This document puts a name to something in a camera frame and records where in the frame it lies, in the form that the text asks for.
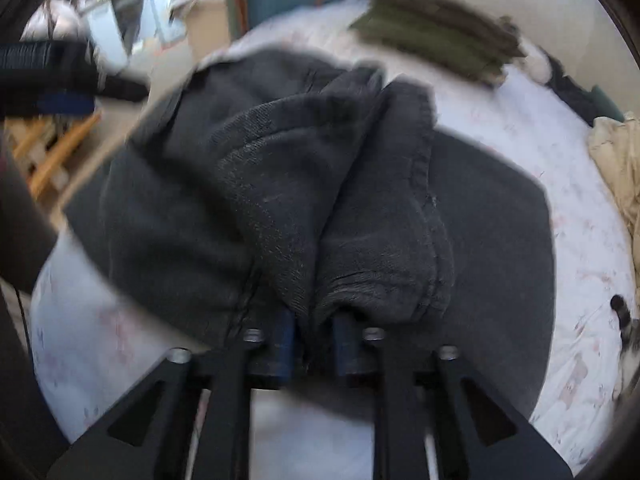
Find dark grey pants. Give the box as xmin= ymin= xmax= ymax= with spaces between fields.
xmin=65 ymin=50 xmax=555 ymax=415

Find pale pink puffer jacket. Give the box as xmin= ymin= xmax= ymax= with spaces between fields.
xmin=21 ymin=0 xmax=89 ymax=41

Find wooden shelf rack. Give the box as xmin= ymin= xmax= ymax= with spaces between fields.
xmin=3 ymin=110 xmax=102 ymax=200

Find white floral bed sheet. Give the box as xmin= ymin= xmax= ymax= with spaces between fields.
xmin=30 ymin=0 xmax=636 ymax=471

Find beige crumpled cloth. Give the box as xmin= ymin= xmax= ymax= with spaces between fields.
xmin=588 ymin=114 xmax=640 ymax=275

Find folded olive green pants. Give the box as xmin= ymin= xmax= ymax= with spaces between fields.
xmin=350 ymin=0 xmax=525 ymax=87

